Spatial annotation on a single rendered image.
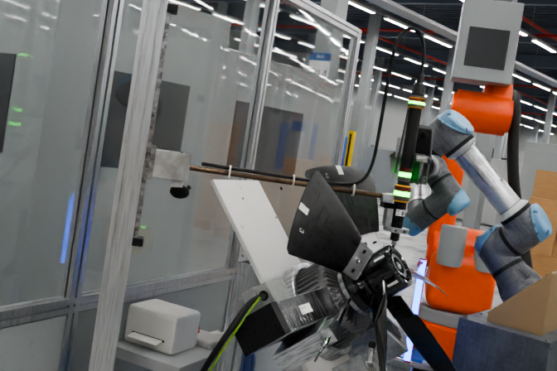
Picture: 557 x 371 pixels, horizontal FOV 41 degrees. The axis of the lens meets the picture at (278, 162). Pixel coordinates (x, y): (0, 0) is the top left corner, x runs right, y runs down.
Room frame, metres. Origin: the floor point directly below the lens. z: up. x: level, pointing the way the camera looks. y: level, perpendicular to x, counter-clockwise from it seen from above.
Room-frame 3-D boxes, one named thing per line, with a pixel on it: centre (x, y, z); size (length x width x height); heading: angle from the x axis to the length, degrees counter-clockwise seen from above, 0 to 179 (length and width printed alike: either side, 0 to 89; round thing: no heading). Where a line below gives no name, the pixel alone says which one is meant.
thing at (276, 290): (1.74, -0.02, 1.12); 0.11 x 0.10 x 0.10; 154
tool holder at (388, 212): (1.99, -0.33, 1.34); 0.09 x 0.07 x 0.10; 99
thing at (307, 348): (1.71, -0.13, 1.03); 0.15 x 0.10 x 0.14; 64
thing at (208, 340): (2.19, 0.11, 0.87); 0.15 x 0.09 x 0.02; 150
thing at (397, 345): (2.05, -0.34, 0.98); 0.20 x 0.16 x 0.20; 64
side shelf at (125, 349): (2.13, 0.20, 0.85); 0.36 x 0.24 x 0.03; 154
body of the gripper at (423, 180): (2.09, -0.39, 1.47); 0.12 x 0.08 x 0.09; 154
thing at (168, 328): (2.07, 0.26, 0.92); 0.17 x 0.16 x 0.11; 64
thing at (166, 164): (1.89, 0.28, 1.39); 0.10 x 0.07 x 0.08; 99
